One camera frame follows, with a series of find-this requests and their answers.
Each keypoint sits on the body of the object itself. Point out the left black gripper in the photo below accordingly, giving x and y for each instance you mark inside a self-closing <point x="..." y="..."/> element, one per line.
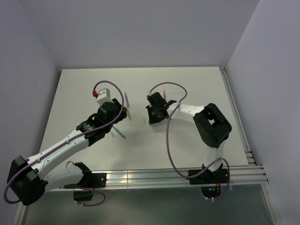
<point x="119" y="107"/>

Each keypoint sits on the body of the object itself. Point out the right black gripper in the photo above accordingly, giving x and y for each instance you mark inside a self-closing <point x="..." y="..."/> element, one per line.
<point x="152" y="120"/>

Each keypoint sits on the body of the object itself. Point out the yellow pen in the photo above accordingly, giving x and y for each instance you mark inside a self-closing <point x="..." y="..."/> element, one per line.
<point x="128" y="114"/>

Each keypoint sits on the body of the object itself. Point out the purple pen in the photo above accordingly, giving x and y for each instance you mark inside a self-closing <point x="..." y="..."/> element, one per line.
<point x="127" y="101"/>

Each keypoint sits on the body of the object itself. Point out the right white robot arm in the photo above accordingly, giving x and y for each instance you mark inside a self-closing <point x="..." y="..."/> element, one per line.
<point x="213" y="128"/>

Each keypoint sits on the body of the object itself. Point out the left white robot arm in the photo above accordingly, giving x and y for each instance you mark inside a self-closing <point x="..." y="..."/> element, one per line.
<point x="30" y="178"/>

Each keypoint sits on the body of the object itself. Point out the blue pen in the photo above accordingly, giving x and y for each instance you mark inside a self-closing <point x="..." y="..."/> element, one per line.
<point x="119" y="132"/>

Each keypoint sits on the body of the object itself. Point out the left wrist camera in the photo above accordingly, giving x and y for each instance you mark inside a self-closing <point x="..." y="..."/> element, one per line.
<point x="102" y="96"/>

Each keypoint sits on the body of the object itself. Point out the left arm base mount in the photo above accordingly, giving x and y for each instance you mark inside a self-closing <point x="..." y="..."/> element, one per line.
<point x="87" y="188"/>

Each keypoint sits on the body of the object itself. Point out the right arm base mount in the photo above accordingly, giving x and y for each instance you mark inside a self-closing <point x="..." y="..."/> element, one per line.
<point x="213" y="184"/>

